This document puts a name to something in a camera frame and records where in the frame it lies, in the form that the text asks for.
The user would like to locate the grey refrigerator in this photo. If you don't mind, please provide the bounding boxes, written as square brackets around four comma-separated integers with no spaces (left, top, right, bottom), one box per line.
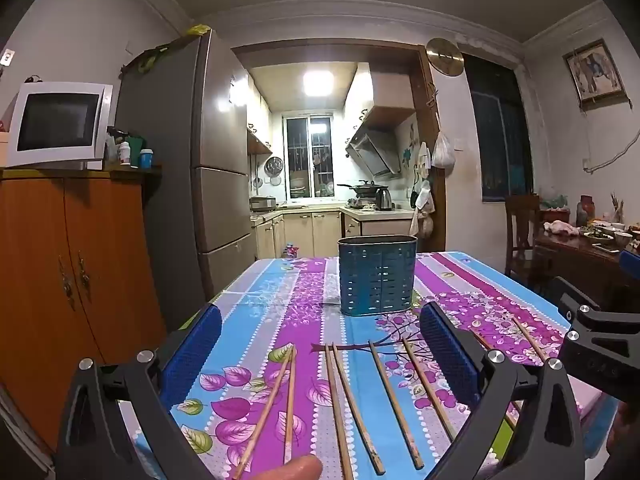
[114,29,257,321]

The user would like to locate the blue perforated utensil holder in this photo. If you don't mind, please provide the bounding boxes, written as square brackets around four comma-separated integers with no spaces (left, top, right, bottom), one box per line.
[337,235,418,317]

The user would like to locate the wooden dining table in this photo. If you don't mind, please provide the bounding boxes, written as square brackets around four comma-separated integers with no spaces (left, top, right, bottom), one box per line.
[532,225,640,311]

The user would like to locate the white microwave oven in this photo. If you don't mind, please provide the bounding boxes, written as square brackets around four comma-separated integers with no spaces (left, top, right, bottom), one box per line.
[5,81,114,168]

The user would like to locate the white wall cable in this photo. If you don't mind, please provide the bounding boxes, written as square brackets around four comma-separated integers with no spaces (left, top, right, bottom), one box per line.
[582,130,640,173]

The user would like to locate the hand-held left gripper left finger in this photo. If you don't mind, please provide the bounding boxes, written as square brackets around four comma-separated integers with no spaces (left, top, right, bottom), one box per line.
[55,302,223,480]

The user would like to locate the hanging bags on door frame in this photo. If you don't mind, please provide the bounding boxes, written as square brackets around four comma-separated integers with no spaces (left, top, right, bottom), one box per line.
[410,142,436,238]

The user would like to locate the floral striped tablecloth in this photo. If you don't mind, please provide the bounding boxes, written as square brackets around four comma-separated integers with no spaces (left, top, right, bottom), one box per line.
[170,251,621,480]

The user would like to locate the beige wall cabinet with handles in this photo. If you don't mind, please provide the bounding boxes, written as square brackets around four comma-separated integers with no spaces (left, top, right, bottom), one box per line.
[246,67,273,155]

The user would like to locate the square ceiling light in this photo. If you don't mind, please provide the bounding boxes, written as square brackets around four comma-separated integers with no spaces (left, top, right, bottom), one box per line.
[302,71,335,97]

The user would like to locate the person's left hand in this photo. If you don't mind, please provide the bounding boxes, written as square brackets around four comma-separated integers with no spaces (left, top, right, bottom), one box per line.
[277,454,324,480]

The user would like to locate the wooden chair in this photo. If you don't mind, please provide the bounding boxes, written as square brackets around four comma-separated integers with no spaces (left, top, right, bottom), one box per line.
[504,194,543,281]

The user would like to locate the person's right hand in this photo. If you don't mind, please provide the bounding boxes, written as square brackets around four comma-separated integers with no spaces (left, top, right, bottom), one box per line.
[606,400,640,462]

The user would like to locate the red basket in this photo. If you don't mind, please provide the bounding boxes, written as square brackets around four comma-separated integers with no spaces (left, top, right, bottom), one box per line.
[542,194,571,222]

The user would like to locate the dark window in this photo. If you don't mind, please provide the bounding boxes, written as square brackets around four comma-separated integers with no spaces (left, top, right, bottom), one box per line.
[462,52,535,203]

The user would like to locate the steel range hood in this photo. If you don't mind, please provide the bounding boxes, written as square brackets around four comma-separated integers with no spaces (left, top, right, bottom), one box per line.
[345,127,401,179]

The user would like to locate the hanging white plastic bag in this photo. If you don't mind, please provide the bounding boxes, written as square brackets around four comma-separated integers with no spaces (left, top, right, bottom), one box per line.
[431,130,457,169]

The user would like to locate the green box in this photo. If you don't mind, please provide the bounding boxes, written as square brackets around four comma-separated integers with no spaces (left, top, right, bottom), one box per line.
[125,135,147,166]

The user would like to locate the barred kitchen window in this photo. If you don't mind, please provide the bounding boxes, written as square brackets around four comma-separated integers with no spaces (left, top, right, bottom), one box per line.
[284,115,335,201]

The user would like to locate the dark glass jar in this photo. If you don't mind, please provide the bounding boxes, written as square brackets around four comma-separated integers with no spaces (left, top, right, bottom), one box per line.
[576,195,596,227]

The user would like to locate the row of wooden chopsticks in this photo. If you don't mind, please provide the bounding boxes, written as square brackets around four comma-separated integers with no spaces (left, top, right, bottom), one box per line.
[232,316,548,480]

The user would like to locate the beige kitchen base cabinets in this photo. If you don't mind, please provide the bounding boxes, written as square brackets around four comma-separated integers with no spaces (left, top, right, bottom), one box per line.
[250,205,418,261]

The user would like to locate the black wok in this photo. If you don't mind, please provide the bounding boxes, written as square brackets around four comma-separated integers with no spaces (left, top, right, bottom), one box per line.
[337,180,383,198]

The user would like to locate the orange wooden cabinet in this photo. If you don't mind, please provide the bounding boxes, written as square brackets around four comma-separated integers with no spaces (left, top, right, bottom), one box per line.
[0,165,168,456]

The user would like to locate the beige wall cabinet above hood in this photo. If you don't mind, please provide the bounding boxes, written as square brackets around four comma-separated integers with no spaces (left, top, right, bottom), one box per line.
[342,62,416,128]

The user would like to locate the green bag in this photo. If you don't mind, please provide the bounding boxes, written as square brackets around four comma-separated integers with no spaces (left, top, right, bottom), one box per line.
[137,47,168,73]

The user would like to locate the framed elephant picture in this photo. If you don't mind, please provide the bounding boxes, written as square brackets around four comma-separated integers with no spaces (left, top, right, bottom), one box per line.
[562,39,628,108]

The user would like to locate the wooden door frame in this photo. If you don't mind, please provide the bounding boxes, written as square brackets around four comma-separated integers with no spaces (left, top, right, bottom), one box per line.
[231,37,447,253]

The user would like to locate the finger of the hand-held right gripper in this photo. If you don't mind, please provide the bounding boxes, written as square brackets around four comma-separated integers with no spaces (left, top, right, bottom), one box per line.
[550,276,640,403]
[619,249,640,281]

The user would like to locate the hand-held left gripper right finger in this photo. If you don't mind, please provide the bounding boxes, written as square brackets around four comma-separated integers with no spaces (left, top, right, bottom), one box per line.
[419,301,586,480]

